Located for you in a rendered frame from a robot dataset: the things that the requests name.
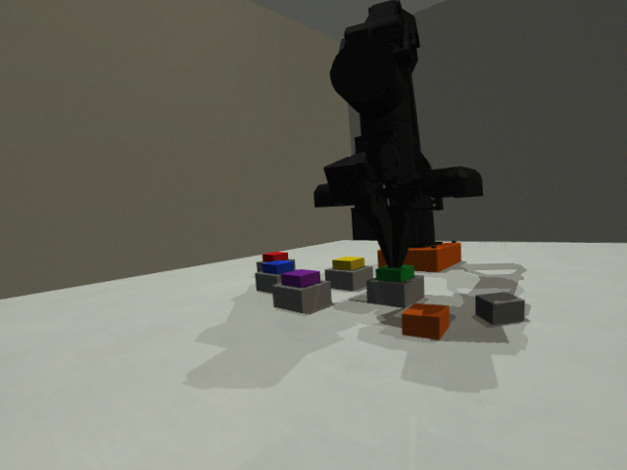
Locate purple button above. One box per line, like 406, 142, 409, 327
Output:
271, 269, 332, 313

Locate red button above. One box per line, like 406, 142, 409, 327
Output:
256, 252, 296, 272

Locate yellow button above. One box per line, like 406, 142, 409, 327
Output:
324, 257, 373, 292

